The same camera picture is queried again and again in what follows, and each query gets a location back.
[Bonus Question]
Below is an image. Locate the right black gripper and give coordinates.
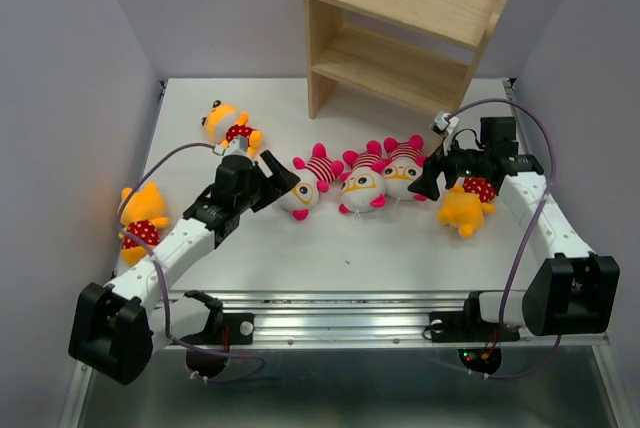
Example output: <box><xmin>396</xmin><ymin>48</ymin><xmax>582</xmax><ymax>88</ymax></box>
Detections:
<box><xmin>406</xmin><ymin>133</ymin><xmax>490</xmax><ymax>200</ymax></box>

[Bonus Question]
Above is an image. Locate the orange bear plush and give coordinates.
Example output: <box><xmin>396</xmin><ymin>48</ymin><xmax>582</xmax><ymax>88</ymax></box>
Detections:
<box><xmin>201</xmin><ymin>100</ymin><xmax>263</xmax><ymax>157</ymax></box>
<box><xmin>119</xmin><ymin>182</ymin><xmax>169</xmax><ymax>267</ymax></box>
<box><xmin>438</xmin><ymin>177</ymin><xmax>498</xmax><ymax>239</ymax></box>

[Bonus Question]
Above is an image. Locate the white pink plush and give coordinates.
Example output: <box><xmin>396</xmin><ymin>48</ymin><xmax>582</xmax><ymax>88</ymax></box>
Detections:
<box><xmin>382</xmin><ymin>135</ymin><xmax>427</xmax><ymax>202</ymax></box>
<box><xmin>279</xmin><ymin>143</ymin><xmax>344</xmax><ymax>222</ymax></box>
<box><xmin>339</xmin><ymin>140</ymin><xmax>386</xmax><ymax>215</ymax></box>

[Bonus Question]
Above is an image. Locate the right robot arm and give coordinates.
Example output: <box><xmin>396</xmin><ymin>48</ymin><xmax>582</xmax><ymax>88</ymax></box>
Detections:
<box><xmin>409</xmin><ymin>112</ymin><xmax>620</xmax><ymax>338</ymax></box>

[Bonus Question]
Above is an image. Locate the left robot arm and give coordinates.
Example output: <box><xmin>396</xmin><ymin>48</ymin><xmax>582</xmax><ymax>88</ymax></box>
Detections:
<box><xmin>68</xmin><ymin>151</ymin><xmax>299</xmax><ymax>385</ymax></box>

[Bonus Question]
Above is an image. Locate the wooden two-tier shelf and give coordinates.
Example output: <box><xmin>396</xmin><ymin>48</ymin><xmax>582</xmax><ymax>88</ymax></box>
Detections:
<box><xmin>304</xmin><ymin>0</ymin><xmax>508</xmax><ymax>117</ymax></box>

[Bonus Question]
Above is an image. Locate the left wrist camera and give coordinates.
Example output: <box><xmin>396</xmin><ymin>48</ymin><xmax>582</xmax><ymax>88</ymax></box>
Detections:
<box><xmin>213</xmin><ymin>136</ymin><xmax>250</xmax><ymax>158</ymax></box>

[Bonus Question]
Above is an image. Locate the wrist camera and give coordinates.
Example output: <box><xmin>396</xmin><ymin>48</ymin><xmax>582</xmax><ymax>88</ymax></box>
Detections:
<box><xmin>213</xmin><ymin>136</ymin><xmax>250</xmax><ymax>158</ymax></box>
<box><xmin>431</xmin><ymin>111</ymin><xmax>459</xmax><ymax>137</ymax></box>

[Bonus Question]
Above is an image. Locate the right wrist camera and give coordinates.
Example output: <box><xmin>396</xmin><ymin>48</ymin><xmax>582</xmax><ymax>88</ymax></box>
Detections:
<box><xmin>431</xmin><ymin>111</ymin><xmax>459</xmax><ymax>137</ymax></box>

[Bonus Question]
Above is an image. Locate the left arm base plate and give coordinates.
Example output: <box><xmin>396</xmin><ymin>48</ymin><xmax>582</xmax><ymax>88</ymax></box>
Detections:
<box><xmin>180</xmin><ymin>312</ymin><xmax>255</xmax><ymax>348</ymax></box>

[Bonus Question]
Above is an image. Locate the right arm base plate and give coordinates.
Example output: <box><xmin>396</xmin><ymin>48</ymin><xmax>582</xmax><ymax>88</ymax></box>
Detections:
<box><xmin>422</xmin><ymin>311</ymin><xmax>520</xmax><ymax>343</ymax></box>

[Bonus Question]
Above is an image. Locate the aluminium mounting rail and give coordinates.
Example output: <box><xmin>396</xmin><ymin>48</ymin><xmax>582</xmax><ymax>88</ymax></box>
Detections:
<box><xmin>74</xmin><ymin>289</ymin><xmax>612</xmax><ymax>349</ymax></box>

